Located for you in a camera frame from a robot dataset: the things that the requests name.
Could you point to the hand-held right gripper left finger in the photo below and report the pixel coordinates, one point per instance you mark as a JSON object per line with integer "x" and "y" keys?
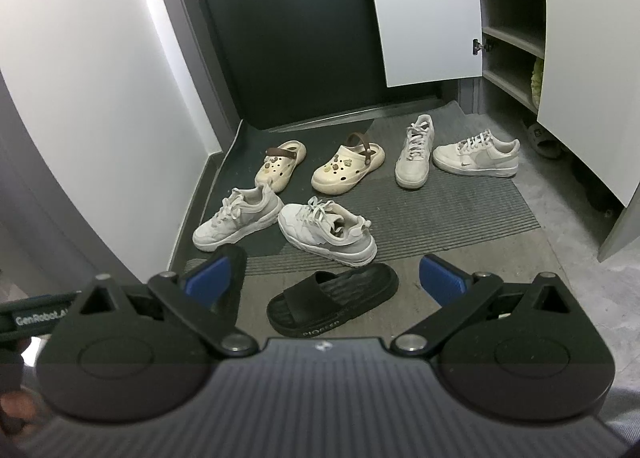
{"x": 207, "y": 278}

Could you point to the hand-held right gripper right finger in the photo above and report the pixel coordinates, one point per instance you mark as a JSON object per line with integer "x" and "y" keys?
{"x": 442, "y": 278}

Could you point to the black slide sandal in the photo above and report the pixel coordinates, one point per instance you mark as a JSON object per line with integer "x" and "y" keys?
{"x": 350, "y": 288}
{"x": 238, "y": 288}

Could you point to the white chunky sneaker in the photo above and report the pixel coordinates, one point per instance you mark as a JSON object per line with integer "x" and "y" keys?
{"x": 225, "y": 230}
{"x": 310, "y": 233}

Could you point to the white low sneaker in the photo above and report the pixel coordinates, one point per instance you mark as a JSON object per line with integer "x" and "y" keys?
{"x": 412, "y": 171}
{"x": 475, "y": 158}

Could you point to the person's left hand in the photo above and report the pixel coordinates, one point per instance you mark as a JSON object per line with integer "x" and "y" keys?
{"x": 11, "y": 408}

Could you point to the grey ribbed doormat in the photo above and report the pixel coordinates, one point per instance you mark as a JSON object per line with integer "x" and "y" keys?
{"x": 450, "y": 218}

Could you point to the dark shoe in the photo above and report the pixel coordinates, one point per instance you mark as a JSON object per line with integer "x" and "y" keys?
{"x": 597, "y": 193}

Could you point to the yellow-green woven item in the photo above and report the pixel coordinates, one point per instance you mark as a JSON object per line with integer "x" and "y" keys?
{"x": 537, "y": 83}

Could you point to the metal cabinet hinge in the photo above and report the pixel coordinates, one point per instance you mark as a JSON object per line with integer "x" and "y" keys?
{"x": 479, "y": 46}

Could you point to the white cabinet door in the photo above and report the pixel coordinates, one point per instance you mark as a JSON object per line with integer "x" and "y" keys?
{"x": 425, "y": 13}
{"x": 590, "y": 63}

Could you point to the dark green entry door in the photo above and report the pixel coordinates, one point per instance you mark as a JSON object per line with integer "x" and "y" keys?
{"x": 290, "y": 28}

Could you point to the grey door frame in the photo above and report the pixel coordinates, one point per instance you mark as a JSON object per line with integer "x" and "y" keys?
{"x": 190, "y": 38}

